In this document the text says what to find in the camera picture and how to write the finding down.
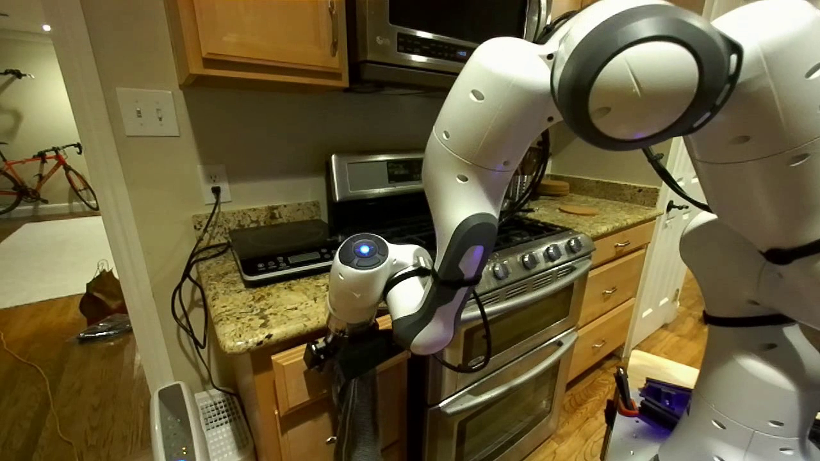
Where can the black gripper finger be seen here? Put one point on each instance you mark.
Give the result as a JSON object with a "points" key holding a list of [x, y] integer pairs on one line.
{"points": [[350, 419], [371, 419]]}

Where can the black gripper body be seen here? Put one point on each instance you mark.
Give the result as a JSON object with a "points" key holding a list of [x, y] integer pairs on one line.
{"points": [[367, 351]]}

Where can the light wooden kitchen drawer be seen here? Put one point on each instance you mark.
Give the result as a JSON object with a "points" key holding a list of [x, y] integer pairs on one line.
{"points": [[295, 380]]}

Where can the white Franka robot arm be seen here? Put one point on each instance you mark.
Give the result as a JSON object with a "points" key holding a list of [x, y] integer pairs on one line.
{"points": [[513, 130]]}

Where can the open wooden drawer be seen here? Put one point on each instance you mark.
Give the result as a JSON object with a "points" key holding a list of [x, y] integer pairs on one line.
{"points": [[299, 437]]}

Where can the deep wooden cabinet drawer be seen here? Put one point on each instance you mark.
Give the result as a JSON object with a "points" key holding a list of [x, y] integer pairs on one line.
{"points": [[602, 340]]}

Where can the medium wooden cabinet drawer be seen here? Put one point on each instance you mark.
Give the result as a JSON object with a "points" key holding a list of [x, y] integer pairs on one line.
{"points": [[612, 287]]}

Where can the shallow wooden cabinet drawer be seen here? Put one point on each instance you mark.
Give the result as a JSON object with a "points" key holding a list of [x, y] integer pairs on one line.
{"points": [[625, 241]]}

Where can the white grille panel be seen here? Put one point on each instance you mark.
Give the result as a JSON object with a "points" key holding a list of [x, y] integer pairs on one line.
{"points": [[224, 426]]}

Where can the black portable induction cooktop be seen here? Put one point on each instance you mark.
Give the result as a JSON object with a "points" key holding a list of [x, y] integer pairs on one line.
{"points": [[282, 248]]}

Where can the stainless steel gas range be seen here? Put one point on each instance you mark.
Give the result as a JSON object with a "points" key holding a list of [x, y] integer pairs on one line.
{"points": [[376, 181]]}

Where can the small wooden bowl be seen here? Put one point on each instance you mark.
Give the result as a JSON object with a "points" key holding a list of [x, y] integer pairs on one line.
{"points": [[555, 185]]}

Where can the orange black clamp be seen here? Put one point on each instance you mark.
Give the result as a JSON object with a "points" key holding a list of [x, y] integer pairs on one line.
{"points": [[622, 412]]}

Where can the round wooden board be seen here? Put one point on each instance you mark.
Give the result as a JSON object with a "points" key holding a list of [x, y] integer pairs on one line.
{"points": [[578, 209]]}

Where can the dark flat floor item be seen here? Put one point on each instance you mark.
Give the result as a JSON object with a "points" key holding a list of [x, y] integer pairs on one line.
{"points": [[103, 331]]}

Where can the brown bag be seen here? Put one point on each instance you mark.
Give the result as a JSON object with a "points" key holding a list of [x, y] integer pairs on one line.
{"points": [[103, 296]]}

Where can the light wooden platform board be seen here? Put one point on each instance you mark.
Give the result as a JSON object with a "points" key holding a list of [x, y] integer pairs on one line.
{"points": [[662, 368]]}

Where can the purple lit device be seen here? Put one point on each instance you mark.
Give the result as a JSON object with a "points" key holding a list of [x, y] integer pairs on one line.
{"points": [[671, 404]]}

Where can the white panel door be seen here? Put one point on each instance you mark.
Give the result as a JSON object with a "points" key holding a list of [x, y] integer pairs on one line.
{"points": [[662, 273]]}

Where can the stainless steel microwave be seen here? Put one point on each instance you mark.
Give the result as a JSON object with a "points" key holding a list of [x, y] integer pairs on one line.
{"points": [[411, 39]]}

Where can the red bicycle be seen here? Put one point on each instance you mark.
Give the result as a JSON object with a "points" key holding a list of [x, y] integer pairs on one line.
{"points": [[53, 168]]}

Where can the dark bicycle part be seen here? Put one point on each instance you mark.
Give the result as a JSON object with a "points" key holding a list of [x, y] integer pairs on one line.
{"points": [[11, 76]]}

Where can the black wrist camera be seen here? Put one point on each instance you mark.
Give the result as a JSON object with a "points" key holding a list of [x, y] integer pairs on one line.
{"points": [[320, 351]]}

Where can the white wall outlet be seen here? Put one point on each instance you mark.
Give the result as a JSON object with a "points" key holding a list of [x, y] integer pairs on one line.
{"points": [[217, 181]]}

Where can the white light switch plate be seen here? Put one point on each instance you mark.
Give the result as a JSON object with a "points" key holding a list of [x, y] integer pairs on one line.
{"points": [[147, 112]]}

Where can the large wooden wall cabinet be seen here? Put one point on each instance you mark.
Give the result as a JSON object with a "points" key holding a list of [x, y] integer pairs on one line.
{"points": [[265, 34]]}

